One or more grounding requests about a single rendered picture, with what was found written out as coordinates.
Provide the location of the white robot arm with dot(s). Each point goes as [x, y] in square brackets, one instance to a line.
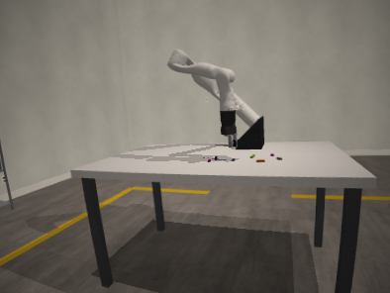
[223, 76]

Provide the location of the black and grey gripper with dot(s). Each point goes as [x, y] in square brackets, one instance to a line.
[228, 120]

